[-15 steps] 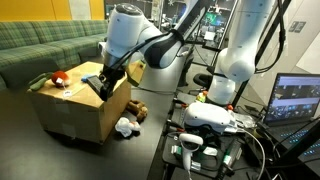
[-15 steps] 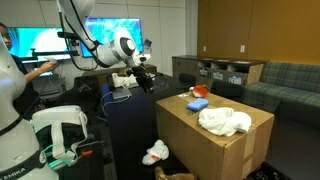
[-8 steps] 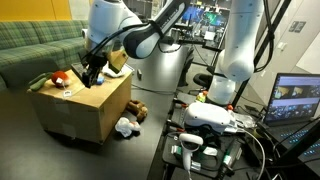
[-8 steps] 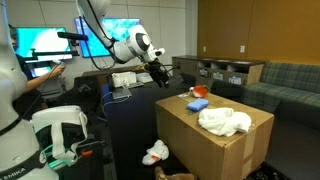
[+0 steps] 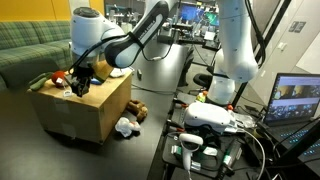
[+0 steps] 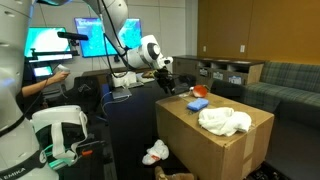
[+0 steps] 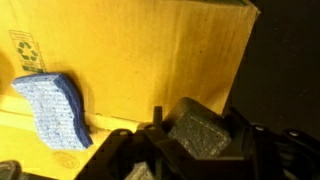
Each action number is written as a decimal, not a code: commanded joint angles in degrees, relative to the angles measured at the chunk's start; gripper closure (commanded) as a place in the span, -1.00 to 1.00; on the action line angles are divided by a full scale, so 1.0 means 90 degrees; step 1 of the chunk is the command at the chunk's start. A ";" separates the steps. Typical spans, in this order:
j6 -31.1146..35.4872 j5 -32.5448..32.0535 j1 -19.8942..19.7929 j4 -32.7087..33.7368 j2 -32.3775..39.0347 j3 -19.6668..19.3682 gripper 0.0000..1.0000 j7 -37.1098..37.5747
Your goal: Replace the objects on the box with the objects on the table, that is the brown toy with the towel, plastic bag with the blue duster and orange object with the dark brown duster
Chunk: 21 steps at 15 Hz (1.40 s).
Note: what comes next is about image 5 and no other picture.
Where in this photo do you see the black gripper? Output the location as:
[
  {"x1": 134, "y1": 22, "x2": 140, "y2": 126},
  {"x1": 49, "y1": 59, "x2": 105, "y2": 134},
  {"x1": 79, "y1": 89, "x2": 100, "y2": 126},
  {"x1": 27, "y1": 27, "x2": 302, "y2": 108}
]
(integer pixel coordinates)
[{"x1": 68, "y1": 64, "x2": 96, "y2": 96}]

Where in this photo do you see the red round plush toy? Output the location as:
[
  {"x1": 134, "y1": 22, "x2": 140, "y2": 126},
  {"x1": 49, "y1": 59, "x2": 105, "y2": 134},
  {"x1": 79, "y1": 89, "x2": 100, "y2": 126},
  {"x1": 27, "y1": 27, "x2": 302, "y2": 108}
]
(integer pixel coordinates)
[{"x1": 50, "y1": 70, "x2": 67, "y2": 88}]

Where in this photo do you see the green plush vegetable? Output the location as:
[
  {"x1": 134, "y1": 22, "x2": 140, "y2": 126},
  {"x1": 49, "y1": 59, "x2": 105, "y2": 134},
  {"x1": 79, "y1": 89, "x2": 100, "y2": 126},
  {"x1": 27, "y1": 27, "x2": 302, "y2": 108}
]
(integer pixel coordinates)
[{"x1": 29, "y1": 72, "x2": 55, "y2": 92}]

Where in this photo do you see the brown moose plush toy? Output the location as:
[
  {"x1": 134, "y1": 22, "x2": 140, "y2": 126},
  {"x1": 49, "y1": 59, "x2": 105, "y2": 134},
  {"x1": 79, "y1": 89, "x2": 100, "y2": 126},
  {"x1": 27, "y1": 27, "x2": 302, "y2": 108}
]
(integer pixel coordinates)
[{"x1": 125, "y1": 99, "x2": 149, "y2": 123}]

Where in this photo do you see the brown cardboard box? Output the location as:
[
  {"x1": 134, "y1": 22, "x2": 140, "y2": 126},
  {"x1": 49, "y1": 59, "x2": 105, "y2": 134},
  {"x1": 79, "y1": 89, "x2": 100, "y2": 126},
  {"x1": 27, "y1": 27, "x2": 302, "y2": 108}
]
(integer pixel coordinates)
[{"x1": 27, "y1": 66, "x2": 133, "y2": 145}]

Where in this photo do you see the clear plastic bag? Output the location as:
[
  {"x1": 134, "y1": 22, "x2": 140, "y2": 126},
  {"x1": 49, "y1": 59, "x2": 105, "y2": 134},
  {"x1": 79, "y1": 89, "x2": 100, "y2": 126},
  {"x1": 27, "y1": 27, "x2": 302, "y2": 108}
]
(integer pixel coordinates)
[{"x1": 233, "y1": 111, "x2": 258, "y2": 129}]

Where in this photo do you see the small white paper tag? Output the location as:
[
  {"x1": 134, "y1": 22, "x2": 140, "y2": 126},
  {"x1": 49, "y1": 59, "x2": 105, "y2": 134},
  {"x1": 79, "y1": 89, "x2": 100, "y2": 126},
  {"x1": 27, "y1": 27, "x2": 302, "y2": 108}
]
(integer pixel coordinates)
[{"x1": 62, "y1": 88, "x2": 73, "y2": 99}]

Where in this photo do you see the green plaid sofa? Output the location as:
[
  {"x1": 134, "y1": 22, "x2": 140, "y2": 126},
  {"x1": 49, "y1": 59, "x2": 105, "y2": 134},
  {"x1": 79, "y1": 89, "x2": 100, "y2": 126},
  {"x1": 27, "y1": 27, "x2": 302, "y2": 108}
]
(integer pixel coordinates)
[{"x1": 0, "y1": 20, "x2": 75, "y2": 91}]

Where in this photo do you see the small yellow-green bottle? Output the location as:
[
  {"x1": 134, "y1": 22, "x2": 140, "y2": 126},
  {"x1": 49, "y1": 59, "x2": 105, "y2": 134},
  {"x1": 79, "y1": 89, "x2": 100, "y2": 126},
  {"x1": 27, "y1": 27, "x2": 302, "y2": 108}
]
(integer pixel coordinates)
[{"x1": 195, "y1": 90, "x2": 208, "y2": 104}]

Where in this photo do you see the black office chair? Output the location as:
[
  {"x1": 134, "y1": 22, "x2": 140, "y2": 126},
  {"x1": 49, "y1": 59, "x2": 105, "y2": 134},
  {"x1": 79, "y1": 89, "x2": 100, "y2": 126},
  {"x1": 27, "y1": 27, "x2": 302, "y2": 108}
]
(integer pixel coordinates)
[{"x1": 192, "y1": 64, "x2": 218, "y2": 91}]

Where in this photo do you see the white VR controller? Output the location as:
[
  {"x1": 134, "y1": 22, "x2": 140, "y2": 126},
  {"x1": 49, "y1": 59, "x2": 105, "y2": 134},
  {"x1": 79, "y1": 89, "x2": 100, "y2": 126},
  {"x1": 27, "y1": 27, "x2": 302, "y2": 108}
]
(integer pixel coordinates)
[{"x1": 178, "y1": 133, "x2": 204, "y2": 174}]

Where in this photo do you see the white VR headset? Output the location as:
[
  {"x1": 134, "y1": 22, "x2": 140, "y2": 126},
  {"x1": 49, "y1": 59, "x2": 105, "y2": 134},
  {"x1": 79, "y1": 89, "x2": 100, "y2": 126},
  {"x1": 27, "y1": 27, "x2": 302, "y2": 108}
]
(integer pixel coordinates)
[{"x1": 182, "y1": 101, "x2": 238, "y2": 135}]

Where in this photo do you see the blue computer monitor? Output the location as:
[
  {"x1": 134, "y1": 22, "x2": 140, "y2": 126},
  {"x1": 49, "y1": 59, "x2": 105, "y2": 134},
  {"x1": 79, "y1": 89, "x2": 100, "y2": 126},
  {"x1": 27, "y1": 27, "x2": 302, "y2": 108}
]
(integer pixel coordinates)
[{"x1": 179, "y1": 3, "x2": 206, "y2": 23}]

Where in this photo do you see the white paper sheet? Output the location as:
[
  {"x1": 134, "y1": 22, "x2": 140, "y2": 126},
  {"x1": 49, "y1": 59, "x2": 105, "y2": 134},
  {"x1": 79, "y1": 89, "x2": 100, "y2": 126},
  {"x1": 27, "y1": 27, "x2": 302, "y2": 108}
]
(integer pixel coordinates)
[{"x1": 204, "y1": 30, "x2": 217, "y2": 42}]

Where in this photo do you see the black laptop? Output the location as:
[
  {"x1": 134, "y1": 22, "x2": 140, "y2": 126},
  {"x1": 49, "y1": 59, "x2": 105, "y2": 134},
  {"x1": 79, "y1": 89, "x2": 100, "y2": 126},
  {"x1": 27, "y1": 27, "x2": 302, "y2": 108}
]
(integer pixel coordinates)
[{"x1": 258, "y1": 72, "x2": 320, "y2": 174}]

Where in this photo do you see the white cable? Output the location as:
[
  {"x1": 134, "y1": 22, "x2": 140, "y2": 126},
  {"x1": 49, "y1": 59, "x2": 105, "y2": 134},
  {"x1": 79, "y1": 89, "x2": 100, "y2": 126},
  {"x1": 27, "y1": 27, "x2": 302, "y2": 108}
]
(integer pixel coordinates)
[{"x1": 238, "y1": 128, "x2": 267, "y2": 180}]

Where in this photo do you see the black diagonal frame pole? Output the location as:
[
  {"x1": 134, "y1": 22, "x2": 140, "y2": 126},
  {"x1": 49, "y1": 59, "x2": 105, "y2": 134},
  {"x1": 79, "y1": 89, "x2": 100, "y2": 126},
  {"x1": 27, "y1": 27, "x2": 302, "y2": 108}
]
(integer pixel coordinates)
[{"x1": 231, "y1": 0, "x2": 291, "y2": 108}]

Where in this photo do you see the dark wall switch panel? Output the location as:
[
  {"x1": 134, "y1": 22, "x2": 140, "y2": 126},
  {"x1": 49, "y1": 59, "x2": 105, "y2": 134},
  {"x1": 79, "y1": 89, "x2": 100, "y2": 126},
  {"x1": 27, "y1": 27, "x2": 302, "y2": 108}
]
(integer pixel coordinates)
[{"x1": 288, "y1": 20, "x2": 308, "y2": 33}]

